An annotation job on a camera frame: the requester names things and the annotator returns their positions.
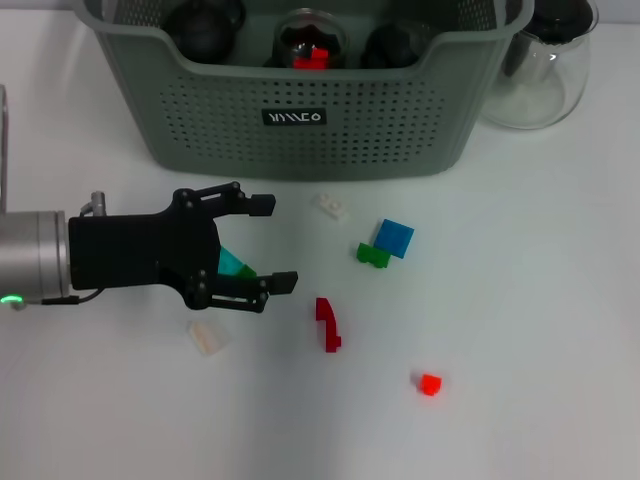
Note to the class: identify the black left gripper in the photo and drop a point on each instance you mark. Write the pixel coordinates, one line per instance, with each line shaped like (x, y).
(130, 250)

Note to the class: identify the blue square building brick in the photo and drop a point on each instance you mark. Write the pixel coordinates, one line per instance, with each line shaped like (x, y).
(395, 237)

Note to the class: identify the orange-red sloped brick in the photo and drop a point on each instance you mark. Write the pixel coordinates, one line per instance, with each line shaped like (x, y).
(302, 63)

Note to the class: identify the small red cube brick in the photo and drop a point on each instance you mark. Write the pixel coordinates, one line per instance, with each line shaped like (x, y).
(430, 385)
(320, 55)

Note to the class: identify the glass teacup black sleeve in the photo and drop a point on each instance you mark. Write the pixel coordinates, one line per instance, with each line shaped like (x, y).
(292, 35)
(387, 47)

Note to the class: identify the grey perforated plastic storage bin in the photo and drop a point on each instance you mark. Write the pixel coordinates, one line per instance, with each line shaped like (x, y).
(375, 130)

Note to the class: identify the flat green square brick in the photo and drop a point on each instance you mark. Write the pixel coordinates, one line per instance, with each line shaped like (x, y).
(248, 272)

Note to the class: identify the teal square building brick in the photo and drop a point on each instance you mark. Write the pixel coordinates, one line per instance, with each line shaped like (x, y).
(230, 262)

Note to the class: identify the dark red curved brick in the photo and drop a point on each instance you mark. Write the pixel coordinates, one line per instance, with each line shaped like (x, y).
(325, 320)

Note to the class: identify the small green stepped brick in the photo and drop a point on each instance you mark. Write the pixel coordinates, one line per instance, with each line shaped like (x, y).
(372, 254)

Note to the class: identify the dark clay teapot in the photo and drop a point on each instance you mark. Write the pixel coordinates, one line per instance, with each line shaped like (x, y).
(200, 32)

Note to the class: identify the glass pitcher with black lid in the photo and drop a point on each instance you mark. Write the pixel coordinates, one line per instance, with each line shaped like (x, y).
(540, 95)

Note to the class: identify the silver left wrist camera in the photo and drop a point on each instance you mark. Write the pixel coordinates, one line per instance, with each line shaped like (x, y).
(3, 150)

